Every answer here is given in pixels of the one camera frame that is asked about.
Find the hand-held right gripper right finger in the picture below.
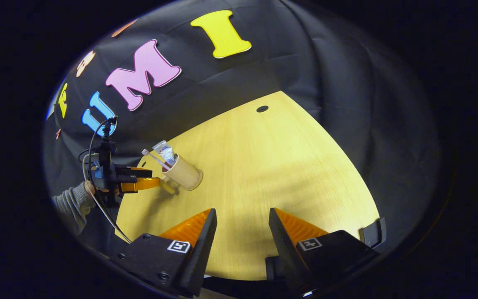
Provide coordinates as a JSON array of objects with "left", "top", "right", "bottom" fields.
[{"left": 265, "top": 207, "right": 380, "bottom": 296}]

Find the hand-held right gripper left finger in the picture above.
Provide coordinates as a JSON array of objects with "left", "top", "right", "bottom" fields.
[{"left": 117, "top": 208, "right": 218, "bottom": 297}]

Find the white toothpaste tube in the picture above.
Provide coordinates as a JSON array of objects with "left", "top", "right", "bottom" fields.
[{"left": 152, "top": 140, "right": 178, "bottom": 167}]

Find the beige cup with handle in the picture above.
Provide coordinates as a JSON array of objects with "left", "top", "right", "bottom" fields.
[{"left": 159, "top": 154, "right": 204, "bottom": 195}]

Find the wooden desktop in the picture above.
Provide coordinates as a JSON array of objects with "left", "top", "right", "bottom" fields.
[{"left": 115, "top": 91, "right": 380, "bottom": 281}]

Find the black rectangular block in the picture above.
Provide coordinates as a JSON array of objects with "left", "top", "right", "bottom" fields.
[{"left": 359, "top": 217, "right": 387, "bottom": 248}]

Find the black backdrop cloth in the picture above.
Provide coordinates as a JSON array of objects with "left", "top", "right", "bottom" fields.
[{"left": 44, "top": 0, "right": 443, "bottom": 250}]

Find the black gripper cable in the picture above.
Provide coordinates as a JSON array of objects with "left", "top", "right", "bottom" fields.
[{"left": 82, "top": 118, "right": 133, "bottom": 244}]

